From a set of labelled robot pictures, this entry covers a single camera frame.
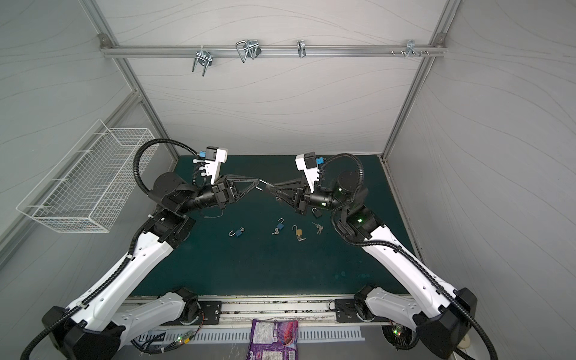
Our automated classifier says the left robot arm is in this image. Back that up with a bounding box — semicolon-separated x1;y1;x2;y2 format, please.
20;138;260;359

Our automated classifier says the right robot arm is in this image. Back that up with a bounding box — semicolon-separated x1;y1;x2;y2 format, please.
265;152;498;359

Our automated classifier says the gold padlock with key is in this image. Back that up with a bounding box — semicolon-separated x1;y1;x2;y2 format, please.
292;225;306;242

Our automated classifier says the blue padlock with keys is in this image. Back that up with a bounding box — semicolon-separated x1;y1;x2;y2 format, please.
271;217;284;236

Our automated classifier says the small blue padlock left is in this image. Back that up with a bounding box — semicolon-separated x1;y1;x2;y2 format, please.
229;227;245;237

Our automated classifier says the green table mat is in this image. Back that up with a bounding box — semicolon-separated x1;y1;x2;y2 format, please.
130;154;431;297

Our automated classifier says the metal hook clamp left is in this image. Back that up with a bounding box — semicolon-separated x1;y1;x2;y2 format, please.
191;49;213;77

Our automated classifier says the metal hook clamp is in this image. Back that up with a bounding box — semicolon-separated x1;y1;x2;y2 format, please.
191;49;213;77
390;40;430;59
235;39;262;63

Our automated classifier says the metal hook clamp middle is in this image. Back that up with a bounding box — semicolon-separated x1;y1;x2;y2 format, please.
235;39;262;63

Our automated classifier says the purple snack bag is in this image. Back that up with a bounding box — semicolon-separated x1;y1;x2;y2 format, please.
246;319;299;360

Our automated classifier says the black cooling fan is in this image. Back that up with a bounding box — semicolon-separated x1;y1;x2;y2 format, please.
381;322;419;350

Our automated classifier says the metal hook clamp right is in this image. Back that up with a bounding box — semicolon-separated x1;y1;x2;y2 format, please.
390;40;430;59

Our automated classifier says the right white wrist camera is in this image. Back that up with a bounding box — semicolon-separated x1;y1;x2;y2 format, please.
295;151;320;190

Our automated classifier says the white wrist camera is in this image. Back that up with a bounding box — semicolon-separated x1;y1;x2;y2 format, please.
198;146;228;184
295;151;320;190

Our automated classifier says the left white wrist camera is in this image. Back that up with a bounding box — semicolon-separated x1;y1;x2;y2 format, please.
198;146;228;184

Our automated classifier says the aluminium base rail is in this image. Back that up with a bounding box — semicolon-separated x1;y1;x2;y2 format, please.
121;294;419;327

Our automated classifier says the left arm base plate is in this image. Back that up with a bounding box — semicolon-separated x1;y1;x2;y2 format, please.
166;301;222;326

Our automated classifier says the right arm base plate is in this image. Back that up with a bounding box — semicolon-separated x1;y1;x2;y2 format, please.
333;298;375;323

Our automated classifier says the white wire basket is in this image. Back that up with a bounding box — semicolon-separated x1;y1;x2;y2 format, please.
16;120;154;233

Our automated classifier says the metal ring clamp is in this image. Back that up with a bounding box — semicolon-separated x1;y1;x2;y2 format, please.
296;40;306;59

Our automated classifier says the white cable duct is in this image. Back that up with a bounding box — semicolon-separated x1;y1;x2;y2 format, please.
136;326;365;345

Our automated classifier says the aluminium top rail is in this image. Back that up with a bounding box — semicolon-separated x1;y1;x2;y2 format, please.
100;43;448;59

